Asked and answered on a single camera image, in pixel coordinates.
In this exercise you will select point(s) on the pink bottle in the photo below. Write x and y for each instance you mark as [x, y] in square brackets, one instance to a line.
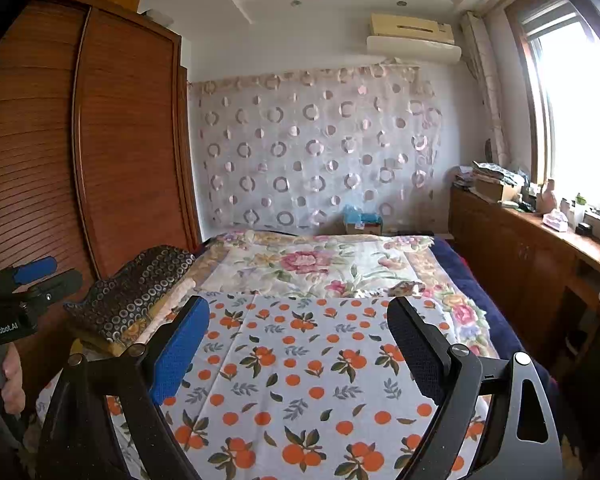
[547, 197]

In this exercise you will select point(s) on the stack of books and papers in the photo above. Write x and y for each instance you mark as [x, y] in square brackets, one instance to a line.
[490, 180]

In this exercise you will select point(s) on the tied floral window curtain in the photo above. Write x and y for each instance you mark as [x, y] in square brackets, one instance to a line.
[485, 85]

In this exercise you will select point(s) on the pink tissue pack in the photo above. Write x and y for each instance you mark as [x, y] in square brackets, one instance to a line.
[555, 221]

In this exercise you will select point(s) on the floral quilt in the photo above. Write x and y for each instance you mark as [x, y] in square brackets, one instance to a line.
[305, 260]

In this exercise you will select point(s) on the small black box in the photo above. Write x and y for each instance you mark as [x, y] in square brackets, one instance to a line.
[585, 229]

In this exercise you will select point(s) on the brown wooden wardrobe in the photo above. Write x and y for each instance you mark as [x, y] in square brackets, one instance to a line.
[130, 160]

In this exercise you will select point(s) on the person's left hand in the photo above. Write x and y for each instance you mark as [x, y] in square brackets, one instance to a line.
[14, 385]

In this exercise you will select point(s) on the dark circle-patterned shirt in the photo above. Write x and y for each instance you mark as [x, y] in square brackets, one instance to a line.
[130, 285]

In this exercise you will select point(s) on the green-capped bottle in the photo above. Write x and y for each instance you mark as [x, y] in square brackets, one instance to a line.
[580, 210]

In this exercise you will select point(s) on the long wooden cabinet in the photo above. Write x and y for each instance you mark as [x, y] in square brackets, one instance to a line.
[520, 250]

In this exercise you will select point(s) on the window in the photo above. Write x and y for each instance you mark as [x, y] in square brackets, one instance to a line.
[575, 100]

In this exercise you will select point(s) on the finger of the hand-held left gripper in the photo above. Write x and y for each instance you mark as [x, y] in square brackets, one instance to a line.
[35, 269]
[60, 285]

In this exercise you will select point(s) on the sheer circle-patterned curtain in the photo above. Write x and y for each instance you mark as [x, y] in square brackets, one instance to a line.
[315, 160]

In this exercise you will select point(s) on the blue tissue box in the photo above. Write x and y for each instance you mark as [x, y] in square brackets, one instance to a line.
[362, 220]

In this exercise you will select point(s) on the yellow pillow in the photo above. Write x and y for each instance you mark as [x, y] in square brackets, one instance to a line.
[100, 344]

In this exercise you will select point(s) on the beige wall air conditioner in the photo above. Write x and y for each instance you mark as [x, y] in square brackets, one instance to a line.
[412, 37]

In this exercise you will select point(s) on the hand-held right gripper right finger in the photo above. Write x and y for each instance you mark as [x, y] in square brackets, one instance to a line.
[415, 355]

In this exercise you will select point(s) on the navy blue blanket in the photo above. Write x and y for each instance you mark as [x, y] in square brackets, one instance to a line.
[472, 270]

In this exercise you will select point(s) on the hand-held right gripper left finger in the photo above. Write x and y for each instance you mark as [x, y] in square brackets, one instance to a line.
[180, 350]

